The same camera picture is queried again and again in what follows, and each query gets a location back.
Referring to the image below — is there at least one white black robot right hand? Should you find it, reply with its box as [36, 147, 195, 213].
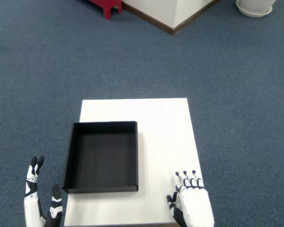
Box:
[167, 169, 215, 227]

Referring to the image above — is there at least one white plant pot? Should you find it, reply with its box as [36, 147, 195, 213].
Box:
[238, 0, 276, 10]

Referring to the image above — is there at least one red plastic stool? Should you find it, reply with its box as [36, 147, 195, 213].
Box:
[89, 0, 123, 20]

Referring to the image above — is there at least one white pot saucer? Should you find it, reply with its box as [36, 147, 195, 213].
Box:
[236, 0, 273, 17]

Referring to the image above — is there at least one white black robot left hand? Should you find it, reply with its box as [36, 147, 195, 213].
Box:
[24, 155, 63, 227]

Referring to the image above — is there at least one dark brown baseboard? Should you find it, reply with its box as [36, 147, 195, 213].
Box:
[122, 0, 220, 36]

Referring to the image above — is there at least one black open cardboard box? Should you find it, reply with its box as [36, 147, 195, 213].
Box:
[62, 121, 139, 194]

